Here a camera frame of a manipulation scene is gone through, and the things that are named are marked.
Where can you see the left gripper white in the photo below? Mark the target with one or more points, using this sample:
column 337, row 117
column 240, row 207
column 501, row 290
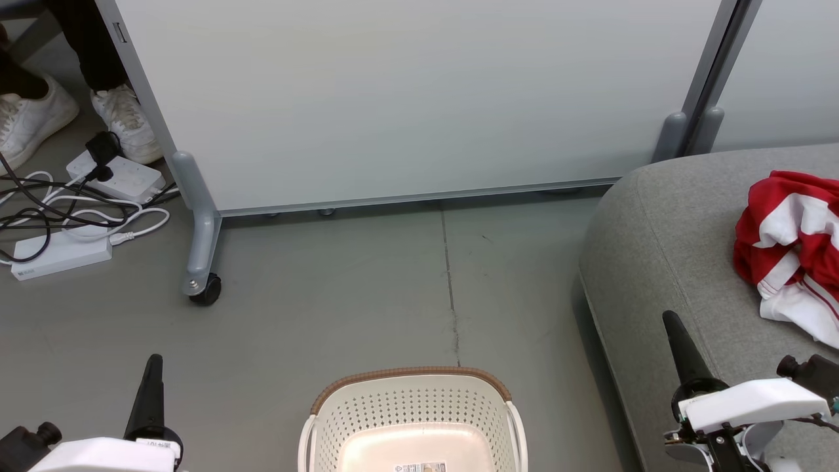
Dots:
column 105, row 455

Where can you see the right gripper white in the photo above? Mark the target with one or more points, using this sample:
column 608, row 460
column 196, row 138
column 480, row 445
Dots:
column 754, row 400

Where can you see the red and white garment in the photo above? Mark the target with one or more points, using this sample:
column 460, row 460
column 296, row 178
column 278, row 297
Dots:
column 786, row 242

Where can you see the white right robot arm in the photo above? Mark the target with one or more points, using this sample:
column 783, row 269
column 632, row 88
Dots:
column 770, row 438

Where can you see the cream perforated laundry basket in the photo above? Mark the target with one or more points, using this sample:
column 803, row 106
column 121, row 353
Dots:
column 413, row 406

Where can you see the grey fabric sofa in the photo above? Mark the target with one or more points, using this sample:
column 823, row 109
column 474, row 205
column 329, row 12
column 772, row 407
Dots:
column 668, row 249

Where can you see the black caster wheel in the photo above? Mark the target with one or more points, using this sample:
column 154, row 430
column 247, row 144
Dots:
column 210, row 292

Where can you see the long white power strip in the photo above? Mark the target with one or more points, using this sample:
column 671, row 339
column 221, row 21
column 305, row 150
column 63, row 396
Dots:
column 62, row 254

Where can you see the grey partition leg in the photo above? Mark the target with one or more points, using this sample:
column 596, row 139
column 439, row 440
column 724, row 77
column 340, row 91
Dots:
column 203, row 229

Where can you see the white power strip with plug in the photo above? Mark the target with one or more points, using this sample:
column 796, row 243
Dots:
column 131, row 178

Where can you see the black plug adapter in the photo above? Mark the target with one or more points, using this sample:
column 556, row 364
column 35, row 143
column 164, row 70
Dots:
column 103, row 152

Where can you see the white sneaker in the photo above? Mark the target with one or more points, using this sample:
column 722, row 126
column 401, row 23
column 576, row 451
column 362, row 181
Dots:
column 29, row 121
column 128, row 121

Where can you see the narrow white partition panel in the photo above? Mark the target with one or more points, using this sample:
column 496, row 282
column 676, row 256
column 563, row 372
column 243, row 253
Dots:
column 780, row 72

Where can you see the black trouser leg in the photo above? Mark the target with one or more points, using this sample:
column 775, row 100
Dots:
column 19, row 78
column 88, row 39

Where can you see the large white partition panel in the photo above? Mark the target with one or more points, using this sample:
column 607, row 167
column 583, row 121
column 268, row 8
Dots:
column 419, row 98

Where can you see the grey metal desk leg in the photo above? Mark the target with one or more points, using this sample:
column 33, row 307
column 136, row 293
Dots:
column 36, row 33

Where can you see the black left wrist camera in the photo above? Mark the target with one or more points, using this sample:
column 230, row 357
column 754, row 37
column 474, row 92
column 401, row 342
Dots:
column 23, row 449

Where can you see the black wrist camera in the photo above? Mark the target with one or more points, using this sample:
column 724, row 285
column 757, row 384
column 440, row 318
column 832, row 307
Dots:
column 23, row 449
column 819, row 373

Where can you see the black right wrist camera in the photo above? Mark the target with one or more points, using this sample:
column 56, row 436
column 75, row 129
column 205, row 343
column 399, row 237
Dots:
column 819, row 373

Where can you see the grey partition foot post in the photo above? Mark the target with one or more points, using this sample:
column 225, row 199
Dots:
column 670, row 141
column 706, row 134

